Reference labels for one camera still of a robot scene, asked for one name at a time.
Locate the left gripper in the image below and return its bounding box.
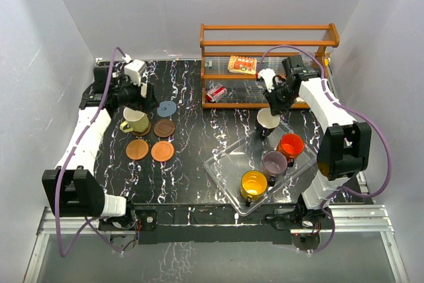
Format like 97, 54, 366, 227
113, 74, 160, 114

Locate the black and white mug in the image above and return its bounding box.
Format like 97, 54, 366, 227
255, 107, 280, 140

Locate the pale green mug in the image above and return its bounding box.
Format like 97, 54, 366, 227
120, 107, 150, 133

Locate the dark wooden coaster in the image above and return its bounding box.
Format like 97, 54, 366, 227
154, 119, 176, 138
131, 123, 152, 137

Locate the orange mug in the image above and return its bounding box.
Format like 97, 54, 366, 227
276, 133, 304, 168

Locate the light wooden coaster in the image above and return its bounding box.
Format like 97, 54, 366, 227
126, 139, 149, 160
151, 141, 175, 162

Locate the purple mug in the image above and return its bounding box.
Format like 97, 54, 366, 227
260, 150, 288, 187

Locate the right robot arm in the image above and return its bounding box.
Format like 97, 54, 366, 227
256, 55, 372, 228

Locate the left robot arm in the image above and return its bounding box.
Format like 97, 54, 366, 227
42, 60, 158, 229

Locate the blue paper coaster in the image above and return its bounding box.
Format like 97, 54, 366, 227
157, 101, 177, 118

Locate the clear plastic tray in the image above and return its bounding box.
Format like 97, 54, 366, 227
203, 124, 316, 217

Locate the orange snack packet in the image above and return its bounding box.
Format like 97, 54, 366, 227
227, 55, 257, 75

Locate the red and white can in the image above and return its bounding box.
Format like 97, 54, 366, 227
206, 84, 227, 103

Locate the wooden shelf rack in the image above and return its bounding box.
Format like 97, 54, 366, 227
199, 23, 340, 109

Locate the yellow mug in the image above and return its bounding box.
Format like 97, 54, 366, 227
240, 170, 268, 207

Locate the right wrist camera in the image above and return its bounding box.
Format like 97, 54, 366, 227
256, 68, 284, 92

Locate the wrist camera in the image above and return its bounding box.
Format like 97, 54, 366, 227
256, 68, 284, 92
124, 59, 147, 86

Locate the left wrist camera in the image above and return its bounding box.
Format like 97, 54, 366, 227
124, 59, 147, 86

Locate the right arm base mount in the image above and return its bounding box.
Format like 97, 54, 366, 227
264, 207, 335, 255

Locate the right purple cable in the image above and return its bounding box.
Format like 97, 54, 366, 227
260, 45, 394, 253

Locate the purple cable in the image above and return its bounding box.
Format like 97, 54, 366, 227
54, 46, 140, 257
260, 45, 394, 253

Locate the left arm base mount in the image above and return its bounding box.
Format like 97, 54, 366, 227
95, 207, 158, 256

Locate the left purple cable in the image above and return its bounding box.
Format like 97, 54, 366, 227
54, 46, 140, 257

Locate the aluminium frame rail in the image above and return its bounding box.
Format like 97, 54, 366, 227
25, 204, 409, 282

